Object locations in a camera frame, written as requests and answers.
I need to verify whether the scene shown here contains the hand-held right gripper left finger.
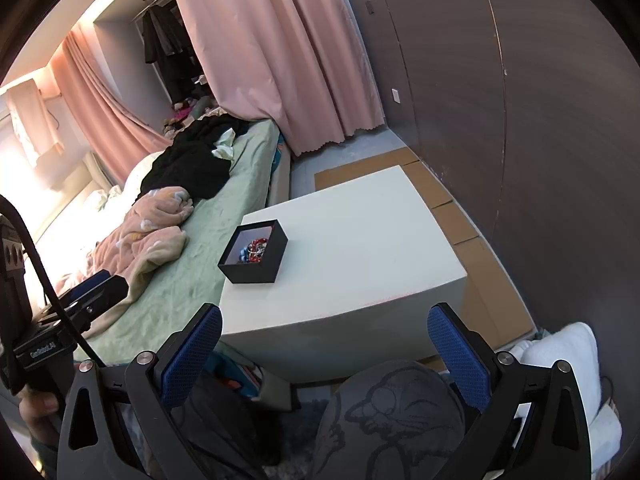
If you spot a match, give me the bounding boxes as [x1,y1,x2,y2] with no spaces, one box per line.
[56,302,224,480]

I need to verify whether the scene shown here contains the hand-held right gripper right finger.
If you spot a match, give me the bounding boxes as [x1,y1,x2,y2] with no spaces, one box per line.
[426,302,594,480]

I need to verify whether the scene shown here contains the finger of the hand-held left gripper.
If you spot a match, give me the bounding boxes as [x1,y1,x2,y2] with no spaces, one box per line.
[65,275,129,322]
[54,269,112,311]

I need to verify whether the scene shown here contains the black jewelry box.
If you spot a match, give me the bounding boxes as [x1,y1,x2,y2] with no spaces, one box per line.
[218,219,289,285]

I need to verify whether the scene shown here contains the person's left hand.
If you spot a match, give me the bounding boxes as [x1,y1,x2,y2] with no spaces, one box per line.
[19,389,67,443]

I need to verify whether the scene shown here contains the colourful bag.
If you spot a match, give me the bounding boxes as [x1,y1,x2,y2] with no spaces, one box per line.
[209,349,267,402]

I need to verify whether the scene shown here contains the pink fleece blanket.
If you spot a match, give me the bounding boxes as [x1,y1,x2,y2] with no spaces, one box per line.
[54,185,195,335]

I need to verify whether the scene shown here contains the brown cardboard sheet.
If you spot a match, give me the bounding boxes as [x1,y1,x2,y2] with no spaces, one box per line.
[406,159,457,210]
[430,201,482,247]
[313,146,422,192]
[451,236,537,352]

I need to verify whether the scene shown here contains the dark cloth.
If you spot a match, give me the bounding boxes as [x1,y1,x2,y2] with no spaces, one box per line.
[169,359,283,480]

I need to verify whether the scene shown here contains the person's grey printed pants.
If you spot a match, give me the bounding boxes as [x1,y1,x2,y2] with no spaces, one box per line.
[306,359,482,480]

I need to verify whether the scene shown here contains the white pillow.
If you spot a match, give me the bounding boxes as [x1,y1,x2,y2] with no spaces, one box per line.
[514,321,624,477]

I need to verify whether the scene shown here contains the green bed sheet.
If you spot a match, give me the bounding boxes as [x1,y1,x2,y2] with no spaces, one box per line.
[74,119,282,367]

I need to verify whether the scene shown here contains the white table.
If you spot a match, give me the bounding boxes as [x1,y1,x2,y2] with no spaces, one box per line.
[218,165,469,387]

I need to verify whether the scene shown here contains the black clothing pile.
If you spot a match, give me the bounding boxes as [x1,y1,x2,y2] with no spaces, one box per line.
[139,111,252,202]

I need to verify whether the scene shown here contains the pink window curtain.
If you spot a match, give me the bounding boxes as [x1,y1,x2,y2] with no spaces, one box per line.
[49,26,175,187]

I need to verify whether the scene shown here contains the pale green cloth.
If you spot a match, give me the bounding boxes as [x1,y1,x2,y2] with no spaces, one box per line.
[210,128,238,161]

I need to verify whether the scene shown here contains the patterned mattress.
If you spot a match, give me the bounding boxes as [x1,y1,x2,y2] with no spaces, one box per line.
[262,132,295,208]

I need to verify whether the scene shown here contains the dark wooden wardrobe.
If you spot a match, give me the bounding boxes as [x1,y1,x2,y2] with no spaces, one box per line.
[346,0,640,393]

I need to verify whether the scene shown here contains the hanging dark clothes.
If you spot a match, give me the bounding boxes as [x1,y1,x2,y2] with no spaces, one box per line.
[141,1,202,104]

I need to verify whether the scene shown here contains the wide pink curtain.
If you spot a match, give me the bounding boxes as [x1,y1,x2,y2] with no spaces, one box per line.
[164,0,387,157]

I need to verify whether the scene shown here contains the black cable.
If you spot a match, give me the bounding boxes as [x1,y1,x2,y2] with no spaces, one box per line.
[0,196,107,368]

